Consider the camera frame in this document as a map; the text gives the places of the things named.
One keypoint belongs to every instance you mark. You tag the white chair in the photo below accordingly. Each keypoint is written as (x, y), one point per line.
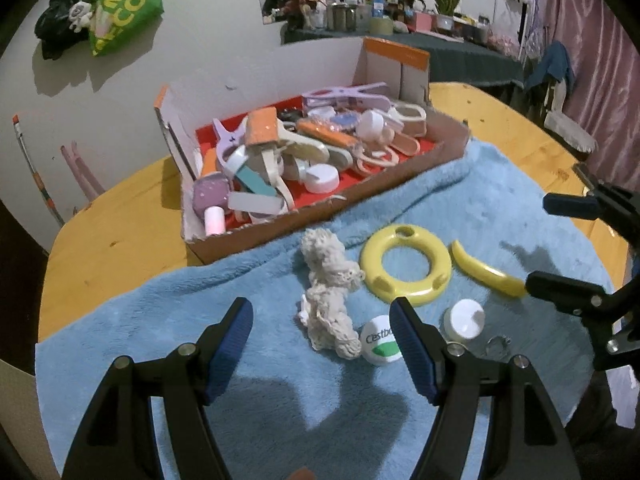
(565, 125)

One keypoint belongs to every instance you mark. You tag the white bottle cap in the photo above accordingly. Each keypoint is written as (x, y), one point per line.
(462, 317)

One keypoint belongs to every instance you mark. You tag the cardboard box with orange flaps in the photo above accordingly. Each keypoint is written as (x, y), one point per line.
(235, 245)

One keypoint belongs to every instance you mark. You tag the white round bottle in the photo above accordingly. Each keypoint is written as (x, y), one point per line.
(370, 124)

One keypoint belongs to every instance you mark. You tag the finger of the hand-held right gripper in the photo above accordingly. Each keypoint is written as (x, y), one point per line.
(570, 205)
(565, 290)

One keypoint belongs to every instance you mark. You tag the orange and white brush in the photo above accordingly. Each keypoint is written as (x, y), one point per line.
(325, 134)

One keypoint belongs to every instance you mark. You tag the large purple clothes peg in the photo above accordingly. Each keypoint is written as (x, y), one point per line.
(345, 92)

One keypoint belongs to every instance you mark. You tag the green shopping bag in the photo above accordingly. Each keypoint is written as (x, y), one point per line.
(130, 5)

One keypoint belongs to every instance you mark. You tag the green cloth covered table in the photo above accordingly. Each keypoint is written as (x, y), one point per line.
(465, 60)

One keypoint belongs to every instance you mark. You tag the yellow curved plastic piece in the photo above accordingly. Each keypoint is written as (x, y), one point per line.
(480, 270)

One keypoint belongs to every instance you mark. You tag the pink curtain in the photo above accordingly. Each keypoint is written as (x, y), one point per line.
(590, 60)

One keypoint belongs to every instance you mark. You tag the pink cylinder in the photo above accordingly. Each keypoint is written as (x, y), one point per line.
(214, 220)

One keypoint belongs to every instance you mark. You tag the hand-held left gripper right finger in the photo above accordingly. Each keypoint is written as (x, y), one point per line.
(415, 355)

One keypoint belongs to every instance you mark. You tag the purple mushroom shaped block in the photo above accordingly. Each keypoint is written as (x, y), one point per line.
(210, 195)

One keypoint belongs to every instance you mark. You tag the row of jars and bottles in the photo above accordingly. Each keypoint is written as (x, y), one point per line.
(345, 15)

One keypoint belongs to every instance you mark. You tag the blue cloth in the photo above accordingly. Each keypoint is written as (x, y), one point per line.
(555, 60)

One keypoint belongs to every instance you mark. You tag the blue fleece towel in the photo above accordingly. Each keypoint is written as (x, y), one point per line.
(500, 200)

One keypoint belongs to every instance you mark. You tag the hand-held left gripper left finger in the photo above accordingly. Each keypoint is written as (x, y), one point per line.
(232, 350)

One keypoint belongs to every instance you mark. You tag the purple plastic clip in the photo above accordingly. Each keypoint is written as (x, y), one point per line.
(227, 142)

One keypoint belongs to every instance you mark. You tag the teal nail file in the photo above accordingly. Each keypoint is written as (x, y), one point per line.
(255, 185)

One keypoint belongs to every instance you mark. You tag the white plush toy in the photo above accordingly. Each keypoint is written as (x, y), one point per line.
(80, 12)

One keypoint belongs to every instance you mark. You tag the black plastic bag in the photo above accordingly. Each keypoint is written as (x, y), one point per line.
(55, 20)

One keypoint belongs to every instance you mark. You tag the plain white cap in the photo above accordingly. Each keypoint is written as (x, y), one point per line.
(320, 177)

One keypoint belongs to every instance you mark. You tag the white cap with green label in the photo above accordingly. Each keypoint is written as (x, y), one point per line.
(377, 342)

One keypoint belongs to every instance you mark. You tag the orange sponge block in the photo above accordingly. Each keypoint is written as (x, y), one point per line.
(261, 127)

